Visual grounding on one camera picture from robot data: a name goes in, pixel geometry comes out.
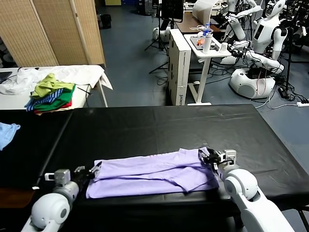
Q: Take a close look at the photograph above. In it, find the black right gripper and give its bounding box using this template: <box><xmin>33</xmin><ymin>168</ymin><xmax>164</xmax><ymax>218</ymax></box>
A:
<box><xmin>198</xmin><ymin>148</ymin><xmax>227</xmax><ymax>170</ymax></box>

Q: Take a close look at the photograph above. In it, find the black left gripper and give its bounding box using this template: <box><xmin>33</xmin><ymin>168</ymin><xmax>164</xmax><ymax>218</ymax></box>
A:
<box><xmin>71</xmin><ymin>162</ymin><xmax>103</xmax><ymax>191</ymax></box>

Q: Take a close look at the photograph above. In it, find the lavender T-shirt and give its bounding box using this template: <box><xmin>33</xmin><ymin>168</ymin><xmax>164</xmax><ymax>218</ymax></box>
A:
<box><xmin>86</xmin><ymin>146</ymin><xmax>220</xmax><ymax>199</ymax></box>

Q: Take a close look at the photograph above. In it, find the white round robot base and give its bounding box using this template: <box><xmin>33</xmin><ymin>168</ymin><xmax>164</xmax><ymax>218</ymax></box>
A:
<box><xmin>152</xmin><ymin>27</ymin><xmax>171</xmax><ymax>44</ymax></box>

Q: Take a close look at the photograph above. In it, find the large black table cover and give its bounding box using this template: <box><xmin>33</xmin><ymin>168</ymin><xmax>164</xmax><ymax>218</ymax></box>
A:
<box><xmin>31</xmin><ymin>104</ymin><xmax>309</xmax><ymax>232</ymax></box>

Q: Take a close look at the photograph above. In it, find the small black table cover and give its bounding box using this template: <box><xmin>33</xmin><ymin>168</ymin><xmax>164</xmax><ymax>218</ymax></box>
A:
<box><xmin>0</xmin><ymin>109</ymin><xmax>73</xmax><ymax>191</ymax></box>

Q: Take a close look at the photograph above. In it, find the beige garment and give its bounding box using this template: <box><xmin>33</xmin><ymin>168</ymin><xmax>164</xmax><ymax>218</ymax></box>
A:
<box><xmin>36</xmin><ymin>106</ymin><xmax>75</xmax><ymax>116</ymax></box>

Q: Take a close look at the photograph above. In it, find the dark green garment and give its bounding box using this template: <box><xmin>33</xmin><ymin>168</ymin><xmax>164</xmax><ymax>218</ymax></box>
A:
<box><xmin>33</xmin><ymin>84</ymin><xmax>77</xmax><ymax>112</ymax></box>

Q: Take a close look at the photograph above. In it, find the red garment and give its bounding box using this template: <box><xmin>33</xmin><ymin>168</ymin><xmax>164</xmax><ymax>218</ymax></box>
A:
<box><xmin>33</xmin><ymin>101</ymin><xmax>72</xmax><ymax>115</ymax></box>

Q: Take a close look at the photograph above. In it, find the blue striped garment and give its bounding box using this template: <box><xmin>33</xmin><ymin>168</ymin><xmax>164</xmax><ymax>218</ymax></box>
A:
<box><xmin>25</xmin><ymin>88</ymin><xmax>65</xmax><ymax>112</ymax></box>

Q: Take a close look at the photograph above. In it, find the white adjustable side table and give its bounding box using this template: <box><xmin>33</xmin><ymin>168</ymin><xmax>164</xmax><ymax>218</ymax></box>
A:
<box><xmin>183</xmin><ymin>33</ymin><xmax>232</xmax><ymax>106</ymax></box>

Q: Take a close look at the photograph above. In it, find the tall white cardboard box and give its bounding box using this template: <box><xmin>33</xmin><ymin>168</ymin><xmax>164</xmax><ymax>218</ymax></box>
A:
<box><xmin>168</xmin><ymin>29</ymin><xmax>191</xmax><ymax>106</ymax></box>

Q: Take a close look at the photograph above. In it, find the light blue garment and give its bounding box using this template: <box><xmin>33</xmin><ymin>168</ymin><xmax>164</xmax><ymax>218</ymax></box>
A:
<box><xmin>0</xmin><ymin>122</ymin><xmax>21</xmax><ymax>151</ymax></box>

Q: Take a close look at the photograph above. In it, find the lime green garment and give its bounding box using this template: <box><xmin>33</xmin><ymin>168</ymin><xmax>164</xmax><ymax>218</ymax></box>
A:
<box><xmin>31</xmin><ymin>73</ymin><xmax>75</xmax><ymax>99</ymax></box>

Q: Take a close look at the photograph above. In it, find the black power adapter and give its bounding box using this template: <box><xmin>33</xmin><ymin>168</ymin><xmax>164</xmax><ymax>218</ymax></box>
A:
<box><xmin>277</xmin><ymin>87</ymin><xmax>289</xmax><ymax>99</ymax></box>

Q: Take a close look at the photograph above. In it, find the white cloth pile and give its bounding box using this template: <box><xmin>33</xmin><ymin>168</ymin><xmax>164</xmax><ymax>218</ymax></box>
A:
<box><xmin>0</xmin><ymin>65</ymin><xmax>113</xmax><ymax>95</ymax></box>

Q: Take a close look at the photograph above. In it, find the white folding table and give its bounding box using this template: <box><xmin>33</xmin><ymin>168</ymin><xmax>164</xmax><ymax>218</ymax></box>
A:
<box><xmin>0</xmin><ymin>65</ymin><xmax>109</xmax><ymax>111</ymax></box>

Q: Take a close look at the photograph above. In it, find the white thermos bottle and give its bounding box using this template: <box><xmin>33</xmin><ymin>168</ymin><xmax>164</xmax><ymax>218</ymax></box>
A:
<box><xmin>202</xmin><ymin>33</ymin><xmax>213</xmax><ymax>54</ymax></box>

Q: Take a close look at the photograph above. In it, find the grey tray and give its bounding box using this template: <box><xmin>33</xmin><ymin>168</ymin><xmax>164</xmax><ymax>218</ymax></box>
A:
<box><xmin>190</xmin><ymin>36</ymin><xmax>219</xmax><ymax>51</ymax></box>

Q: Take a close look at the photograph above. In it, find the black pole stand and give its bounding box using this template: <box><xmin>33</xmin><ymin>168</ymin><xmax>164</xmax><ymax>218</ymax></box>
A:
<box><xmin>284</xmin><ymin>26</ymin><xmax>294</xmax><ymax>90</ymax></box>

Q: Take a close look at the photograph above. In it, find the dark laptop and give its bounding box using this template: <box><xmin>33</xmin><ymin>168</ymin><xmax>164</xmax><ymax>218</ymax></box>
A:
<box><xmin>0</xmin><ymin>72</ymin><xmax>13</xmax><ymax>84</ymax></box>

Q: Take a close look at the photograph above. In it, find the white humanoid robot with base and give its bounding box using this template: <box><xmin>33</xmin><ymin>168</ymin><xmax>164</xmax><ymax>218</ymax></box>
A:
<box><xmin>228</xmin><ymin>0</ymin><xmax>290</xmax><ymax>99</ymax></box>

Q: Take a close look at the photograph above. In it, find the brown wooden desk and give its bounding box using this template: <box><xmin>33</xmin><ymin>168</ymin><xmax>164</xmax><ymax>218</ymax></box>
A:
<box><xmin>175</xmin><ymin>11</ymin><xmax>227</xmax><ymax>34</ymax></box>

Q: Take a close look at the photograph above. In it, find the black tripod stand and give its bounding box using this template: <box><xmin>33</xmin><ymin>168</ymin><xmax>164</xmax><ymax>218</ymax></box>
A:
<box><xmin>144</xmin><ymin>4</ymin><xmax>169</xmax><ymax>53</ymax></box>

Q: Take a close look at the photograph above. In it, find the white desktop device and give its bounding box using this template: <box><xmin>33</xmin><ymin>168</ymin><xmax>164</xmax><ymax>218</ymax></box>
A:
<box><xmin>192</xmin><ymin>0</ymin><xmax>213</xmax><ymax>24</ymax></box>

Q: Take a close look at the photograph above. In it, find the bamboo folding screen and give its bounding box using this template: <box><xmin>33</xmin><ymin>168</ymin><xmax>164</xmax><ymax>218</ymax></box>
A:
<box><xmin>0</xmin><ymin>0</ymin><xmax>106</xmax><ymax>68</ymax></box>

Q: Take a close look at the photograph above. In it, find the black monitor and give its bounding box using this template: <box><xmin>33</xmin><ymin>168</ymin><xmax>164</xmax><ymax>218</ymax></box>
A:
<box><xmin>160</xmin><ymin>0</ymin><xmax>184</xmax><ymax>20</ymax></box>

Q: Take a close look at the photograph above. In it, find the black bag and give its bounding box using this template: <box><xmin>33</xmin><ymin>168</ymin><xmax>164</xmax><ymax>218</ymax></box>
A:
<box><xmin>100</xmin><ymin>14</ymin><xmax>112</xmax><ymax>29</ymax></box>

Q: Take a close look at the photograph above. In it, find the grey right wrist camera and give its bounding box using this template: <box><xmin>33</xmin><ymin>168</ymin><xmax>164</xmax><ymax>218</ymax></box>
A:
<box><xmin>223</xmin><ymin>149</ymin><xmax>237</xmax><ymax>168</ymax></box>

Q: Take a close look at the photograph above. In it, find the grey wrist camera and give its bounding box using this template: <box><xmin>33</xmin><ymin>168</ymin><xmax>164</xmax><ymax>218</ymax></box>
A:
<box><xmin>223</xmin><ymin>149</ymin><xmax>237</xmax><ymax>168</ymax></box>
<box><xmin>44</xmin><ymin>169</ymin><xmax>71</xmax><ymax>187</ymax></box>

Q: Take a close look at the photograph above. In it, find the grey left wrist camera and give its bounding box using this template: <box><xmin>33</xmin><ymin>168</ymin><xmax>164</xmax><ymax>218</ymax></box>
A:
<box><xmin>44</xmin><ymin>169</ymin><xmax>71</xmax><ymax>187</ymax></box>

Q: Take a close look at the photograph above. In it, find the white floor cable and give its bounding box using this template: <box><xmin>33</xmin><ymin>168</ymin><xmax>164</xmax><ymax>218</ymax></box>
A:
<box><xmin>255</xmin><ymin>100</ymin><xmax>300</xmax><ymax>109</ymax></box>

